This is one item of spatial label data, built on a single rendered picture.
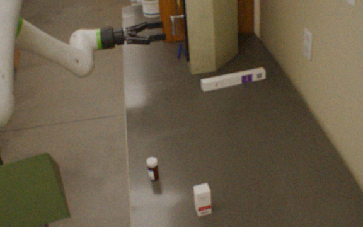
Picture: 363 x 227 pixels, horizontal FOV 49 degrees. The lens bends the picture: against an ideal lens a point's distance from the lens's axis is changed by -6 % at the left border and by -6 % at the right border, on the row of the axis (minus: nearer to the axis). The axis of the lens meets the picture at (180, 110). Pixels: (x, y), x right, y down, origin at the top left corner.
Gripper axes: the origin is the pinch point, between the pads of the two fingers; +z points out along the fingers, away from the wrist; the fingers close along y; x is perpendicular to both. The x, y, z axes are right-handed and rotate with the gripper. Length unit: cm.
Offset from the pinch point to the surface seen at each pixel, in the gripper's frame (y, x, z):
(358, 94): -72, -3, 54
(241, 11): 31, 8, 44
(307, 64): -32, 7, 54
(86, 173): 46, 114, -59
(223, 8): 0.1, -6.8, 27.3
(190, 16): -5.6, -7.0, 12.1
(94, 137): 85, 114, -55
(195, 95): -22.8, 20.4, 9.4
